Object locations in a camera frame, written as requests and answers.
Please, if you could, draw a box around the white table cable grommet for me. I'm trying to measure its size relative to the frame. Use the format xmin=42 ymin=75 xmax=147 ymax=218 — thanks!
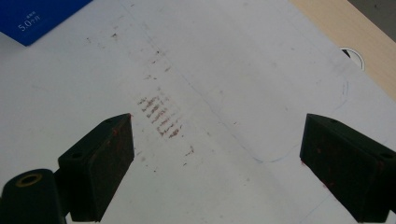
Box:
xmin=339 ymin=47 xmax=365 ymax=72

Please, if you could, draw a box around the blue cardboard box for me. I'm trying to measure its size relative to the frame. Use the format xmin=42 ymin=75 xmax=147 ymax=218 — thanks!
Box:
xmin=0 ymin=0 xmax=94 ymax=48

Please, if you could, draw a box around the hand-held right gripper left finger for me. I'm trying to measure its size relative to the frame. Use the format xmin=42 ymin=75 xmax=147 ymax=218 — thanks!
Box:
xmin=56 ymin=113 xmax=135 ymax=223

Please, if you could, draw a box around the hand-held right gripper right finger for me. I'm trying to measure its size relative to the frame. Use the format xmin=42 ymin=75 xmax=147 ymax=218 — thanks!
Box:
xmin=299 ymin=113 xmax=396 ymax=224

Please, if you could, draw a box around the white table mat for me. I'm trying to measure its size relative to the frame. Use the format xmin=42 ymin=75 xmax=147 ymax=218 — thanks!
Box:
xmin=0 ymin=0 xmax=396 ymax=224

